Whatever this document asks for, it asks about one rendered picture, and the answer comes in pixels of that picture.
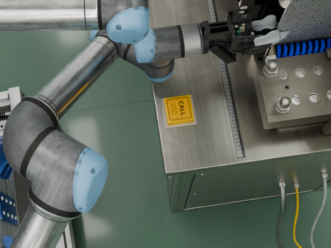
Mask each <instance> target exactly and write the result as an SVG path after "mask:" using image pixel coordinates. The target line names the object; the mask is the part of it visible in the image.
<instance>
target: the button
mask: <svg viewBox="0 0 331 248"><path fill-rule="evenodd" d="M164 105H165V114H166V120H167V125H175V124H185V123H192V122H194V114H193V108H192V102H191V96H190V95H183V96H176V97H169V98H164Z"/></svg>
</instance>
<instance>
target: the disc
mask: <svg viewBox="0 0 331 248"><path fill-rule="evenodd" d="M278 2H279V3H280V5H281V6H282V7H283V8H288V7H290V5H291V4H292V2H293V0H284V1H279V0H278Z"/></svg>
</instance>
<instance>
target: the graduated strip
mask: <svg viewBox="0 0 331 248"><path fill-rule="evenodd" d="M207 5H208V10H209V15H210V20H211V23H216V22H219V20H218V15H217V9H216V4H215V0H207ZM218 61H219V66H220V72H221V76H222V81H223V87H224V92H225V97H226V102H227V107H228V112H229V118H230V122H231V128H232V134H233V139H234V145H235V150H236V155H237V158H244V157H246V156H245V151H244V146H243V141H242V136H241V131H240V126H239V121H238V116H237V111H236V106H235V101H234V96H233V91H232V85H231V80H230V75H229V70H228V65H227V64H226V63H225V62H224V61H223V60H221V59H220V58H219V57H218Z"/></svg>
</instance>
